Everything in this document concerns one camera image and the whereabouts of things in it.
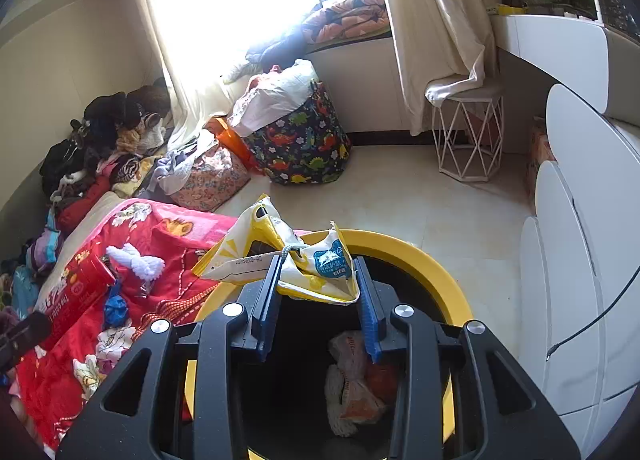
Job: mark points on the white clothes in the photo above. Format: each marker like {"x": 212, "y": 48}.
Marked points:
{"x": 270, "y": 100}

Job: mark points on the pile of dark clothes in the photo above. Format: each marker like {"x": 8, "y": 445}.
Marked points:
{"x": 115, "y": 115}

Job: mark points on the white vanity desk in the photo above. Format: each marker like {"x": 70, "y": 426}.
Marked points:
{"x": 555, "y": 50}

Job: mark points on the dark jacket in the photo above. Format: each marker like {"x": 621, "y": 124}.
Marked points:
{"x": 285, "y": 50}

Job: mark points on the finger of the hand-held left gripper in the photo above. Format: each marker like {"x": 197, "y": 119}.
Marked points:
{"x": 25, "y": 335}

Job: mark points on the purple striped cloth bundle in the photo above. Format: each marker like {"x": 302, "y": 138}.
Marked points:
{"x": 42, "y": 250}

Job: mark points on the white chest of drawers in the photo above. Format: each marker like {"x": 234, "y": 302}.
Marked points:
{"x": 575, "y": 240}

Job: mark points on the beige bed sheet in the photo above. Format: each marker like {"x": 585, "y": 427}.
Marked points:
{"x": 80, "y": 235}

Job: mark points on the blue foil wrapper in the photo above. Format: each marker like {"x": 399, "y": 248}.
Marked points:
{"x": 115, "y": 310}

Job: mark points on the blue cloth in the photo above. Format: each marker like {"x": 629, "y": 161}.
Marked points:
{"x": 25, "y": 290}

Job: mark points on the pink floral bag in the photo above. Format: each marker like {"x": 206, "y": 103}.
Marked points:
{"x": 210, "y": 180}

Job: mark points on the orange bag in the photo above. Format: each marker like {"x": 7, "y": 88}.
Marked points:
{"x": 235, "y": 140}

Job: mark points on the dinosaur print laundry basket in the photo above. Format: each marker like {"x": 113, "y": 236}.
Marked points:
{"x": 300, "y": 145}

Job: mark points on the black bin with yellow rim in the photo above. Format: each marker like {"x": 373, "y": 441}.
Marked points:
{"x": 425, "y": 260}

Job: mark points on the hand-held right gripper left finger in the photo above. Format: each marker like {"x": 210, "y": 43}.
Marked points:
{"x": 265, "y": 325}

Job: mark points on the grey headboard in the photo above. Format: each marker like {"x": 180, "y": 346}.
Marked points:
{"x": 20, "y": 200}

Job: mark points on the dark organizer box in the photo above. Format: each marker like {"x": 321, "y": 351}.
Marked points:
{"x": 617, "y": 8}

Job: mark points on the red floral blanket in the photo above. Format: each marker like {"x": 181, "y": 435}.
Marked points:
{"x": 165, "y": 235}

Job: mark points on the red cloth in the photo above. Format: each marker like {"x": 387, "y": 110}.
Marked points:
{"x": 82, "y": 205}

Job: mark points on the red snack tube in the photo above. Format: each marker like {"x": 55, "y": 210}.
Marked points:
{"x": 80, "y": 285}

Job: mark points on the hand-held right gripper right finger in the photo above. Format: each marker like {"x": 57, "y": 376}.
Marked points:
{"x": 371, "y": 330}

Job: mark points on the orange white snack packet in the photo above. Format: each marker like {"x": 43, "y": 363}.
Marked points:
{"x": 380, "y": 380}

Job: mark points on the orange patterned quilt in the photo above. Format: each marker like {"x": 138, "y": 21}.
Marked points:
{"x": 350, "y": 18}

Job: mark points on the lilac white cloth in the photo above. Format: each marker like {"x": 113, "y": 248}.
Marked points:
{"x": 175, "y": 165}

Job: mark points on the yellow snack packet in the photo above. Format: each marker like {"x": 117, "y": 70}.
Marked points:
{"x": 250, "y": 235}

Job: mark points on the cream curtain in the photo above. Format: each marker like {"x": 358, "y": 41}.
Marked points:
{"x": 190, "y": 65}
{"x": 435, "y": 15}

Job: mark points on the orange cardboard box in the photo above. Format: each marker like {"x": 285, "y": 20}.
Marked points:
{"x": 540, "y": 155}

